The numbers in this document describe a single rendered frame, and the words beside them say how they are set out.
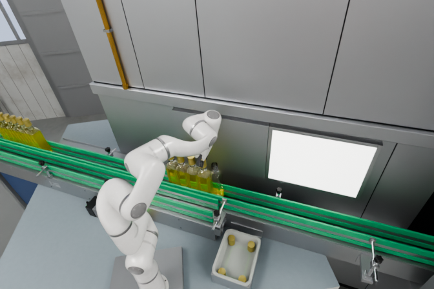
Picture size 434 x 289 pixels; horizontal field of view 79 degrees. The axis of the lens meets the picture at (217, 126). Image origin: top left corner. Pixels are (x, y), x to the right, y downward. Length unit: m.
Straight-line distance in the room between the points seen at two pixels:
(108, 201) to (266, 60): 0.73
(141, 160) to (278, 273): 0.86
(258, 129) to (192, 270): 0.72
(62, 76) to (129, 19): 2.70
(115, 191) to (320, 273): 0.98
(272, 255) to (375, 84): 0.88
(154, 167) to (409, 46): 0.85
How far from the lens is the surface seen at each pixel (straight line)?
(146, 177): 0.80
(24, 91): 4.20
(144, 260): 1.07
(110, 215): 0.93
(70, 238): 1.70
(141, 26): 1.19
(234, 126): 1.19
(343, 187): 1.34
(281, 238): 1.42
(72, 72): 3.78
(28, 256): 1.76
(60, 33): 3.61
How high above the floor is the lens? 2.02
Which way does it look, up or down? 38 degrees down
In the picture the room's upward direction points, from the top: 4 degrees counter-clockwise
